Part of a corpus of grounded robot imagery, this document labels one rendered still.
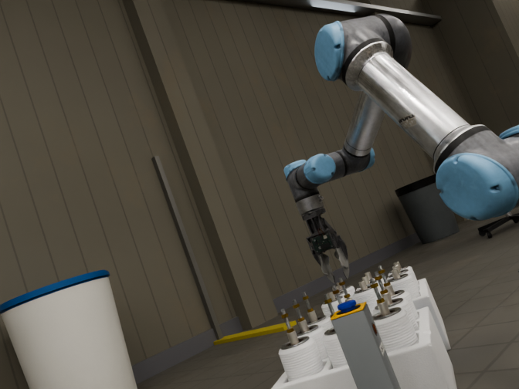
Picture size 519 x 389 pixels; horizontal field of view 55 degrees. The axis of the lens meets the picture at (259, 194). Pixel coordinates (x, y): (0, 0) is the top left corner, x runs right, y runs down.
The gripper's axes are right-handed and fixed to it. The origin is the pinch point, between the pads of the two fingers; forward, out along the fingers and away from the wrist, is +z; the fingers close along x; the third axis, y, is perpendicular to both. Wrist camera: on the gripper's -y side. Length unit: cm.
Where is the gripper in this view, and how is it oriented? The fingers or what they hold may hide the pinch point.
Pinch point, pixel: (340, 275)
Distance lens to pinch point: 148.5
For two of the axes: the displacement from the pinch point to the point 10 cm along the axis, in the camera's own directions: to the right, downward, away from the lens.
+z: 3.5, 9.3, -1.2
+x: 8.8, -3.7, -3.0
